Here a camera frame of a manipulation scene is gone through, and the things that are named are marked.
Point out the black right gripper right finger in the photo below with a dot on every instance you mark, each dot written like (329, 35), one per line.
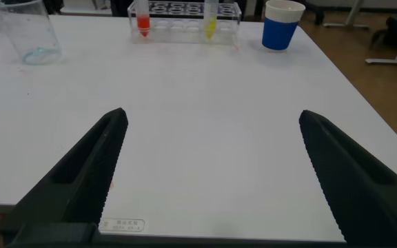
(364, 186)

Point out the white table label sticker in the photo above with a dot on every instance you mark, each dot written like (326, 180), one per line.
(122, 224)

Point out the yellow pigment test tube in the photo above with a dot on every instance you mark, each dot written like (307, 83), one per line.
(210, 27)

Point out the red pigment test tube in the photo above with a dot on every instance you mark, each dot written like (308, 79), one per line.
(143, 22)

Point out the clear acrylic tube rack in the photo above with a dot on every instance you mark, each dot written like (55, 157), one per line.
(181, 30)

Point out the glass beaker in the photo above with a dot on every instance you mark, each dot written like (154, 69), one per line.
(29, 34)

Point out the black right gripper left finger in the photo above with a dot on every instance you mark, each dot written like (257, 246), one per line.
(81, 172)

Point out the blue white paper cup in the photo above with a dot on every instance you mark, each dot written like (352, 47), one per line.
(277, 34)

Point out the black swivel chair base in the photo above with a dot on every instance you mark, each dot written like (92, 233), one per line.
(317, 15)

